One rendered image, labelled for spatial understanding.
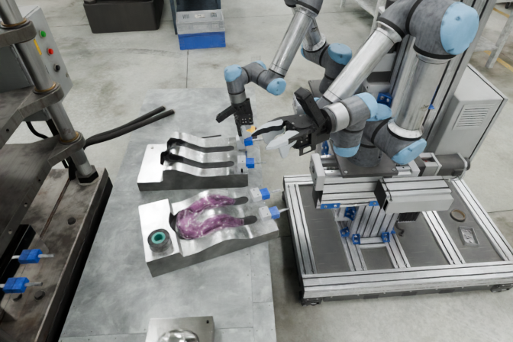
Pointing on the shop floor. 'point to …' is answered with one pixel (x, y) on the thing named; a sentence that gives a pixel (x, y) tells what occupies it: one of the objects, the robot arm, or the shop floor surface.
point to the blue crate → (201, 40)
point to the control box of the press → (45, 41)
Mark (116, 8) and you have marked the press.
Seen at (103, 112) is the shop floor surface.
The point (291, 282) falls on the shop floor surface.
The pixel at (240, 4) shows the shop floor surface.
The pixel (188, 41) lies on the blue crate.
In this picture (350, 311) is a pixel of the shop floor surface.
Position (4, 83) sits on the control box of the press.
